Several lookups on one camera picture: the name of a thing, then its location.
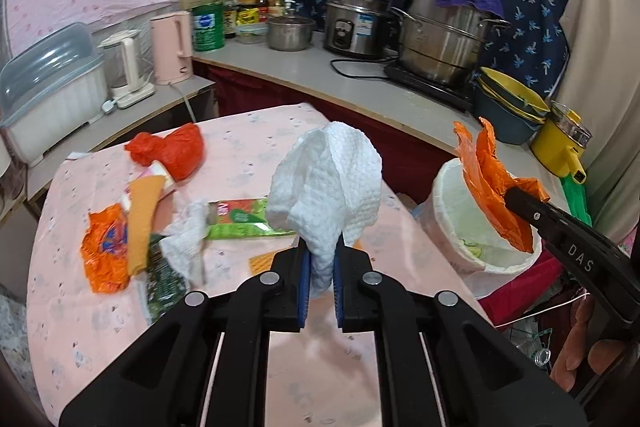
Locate yellow-orange sponge cloth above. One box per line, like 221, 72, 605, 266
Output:
127, 174, 166, 275

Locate pink printed tablecloth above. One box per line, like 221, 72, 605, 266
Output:
25, 103, 496, 427

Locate beige curtain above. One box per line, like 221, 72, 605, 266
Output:
535, 0, 640, 248

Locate grey kitchen counter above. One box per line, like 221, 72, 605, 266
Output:
192, 29, 576, 208

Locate dark red cloth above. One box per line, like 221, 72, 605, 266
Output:
477, 252, 571, 328

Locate black power cable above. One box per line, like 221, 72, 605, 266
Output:
329, 57, 396, 80

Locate wooden side counter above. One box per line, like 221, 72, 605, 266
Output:
25, 74, 218, 202

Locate yellow label jar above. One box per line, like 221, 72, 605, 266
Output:
236, 0, 261, 28

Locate yellow pot with glass lid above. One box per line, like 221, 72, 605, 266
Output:
530, 101, 593, 185

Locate light green snack packet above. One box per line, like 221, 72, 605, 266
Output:
206, 198, 296, 240

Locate pink electric kettle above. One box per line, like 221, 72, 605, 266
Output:
151, 11, 195, 86

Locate small steel pot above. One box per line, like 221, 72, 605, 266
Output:
265, 14, 317, 52

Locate person's right hand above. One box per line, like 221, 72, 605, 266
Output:
550, 299, 628, 392

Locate steel rice cooker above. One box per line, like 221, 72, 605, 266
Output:
323, 0, 391, 60

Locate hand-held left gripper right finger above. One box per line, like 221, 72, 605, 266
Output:
332, 239, 588, 427

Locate green tin can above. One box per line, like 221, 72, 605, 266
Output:
191, 3, 226, 54

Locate white tissue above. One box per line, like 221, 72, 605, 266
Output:
160, 202, 208, 285

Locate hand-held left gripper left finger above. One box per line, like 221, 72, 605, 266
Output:
59, 241, 312, 427

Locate white lined waste bin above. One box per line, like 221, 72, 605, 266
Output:
415, 157, 543, 300

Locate plain orange plastic wrapper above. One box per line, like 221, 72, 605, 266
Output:
452, 117, 551, 254

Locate green plastic bag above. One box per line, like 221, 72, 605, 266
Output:
560, 174, 593, 228

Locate stacked yellow blue basins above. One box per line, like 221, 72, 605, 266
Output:
472, 77, 546, 146

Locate black induction cooker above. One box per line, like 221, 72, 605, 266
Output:
384, 62, 476, 112

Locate white paper towel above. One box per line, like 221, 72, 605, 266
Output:
265, 121, 383, 300

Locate yellow plastic basin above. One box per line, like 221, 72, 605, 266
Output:
477, 67, 551, 122

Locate clear glass container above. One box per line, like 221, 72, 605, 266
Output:
234, 23, 268, 45

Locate large steel steamer pot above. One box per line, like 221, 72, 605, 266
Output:
390, 0, 511, 88

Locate white dish box blue lid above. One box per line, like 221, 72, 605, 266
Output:
0, 23, 110, 168

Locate dark green snack packet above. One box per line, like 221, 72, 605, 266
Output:
145, 234, 193, 325

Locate red plastic bag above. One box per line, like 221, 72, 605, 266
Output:
124, 123, 206, 182

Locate pink paper cup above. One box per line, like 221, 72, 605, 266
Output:
145, 160, 177, 202

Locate white power cable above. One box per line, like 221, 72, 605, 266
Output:
172, 82, 198, 125

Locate small orange wrapper piece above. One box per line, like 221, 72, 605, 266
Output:
248, 252, 276, 277

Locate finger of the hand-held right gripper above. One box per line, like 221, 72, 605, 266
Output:
504, 188, 572, 241

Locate white glass blender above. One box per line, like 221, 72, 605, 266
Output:
98, 29, 157, 110

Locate orange printed snack wrapper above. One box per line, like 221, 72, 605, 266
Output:
80, 202, 133, 294

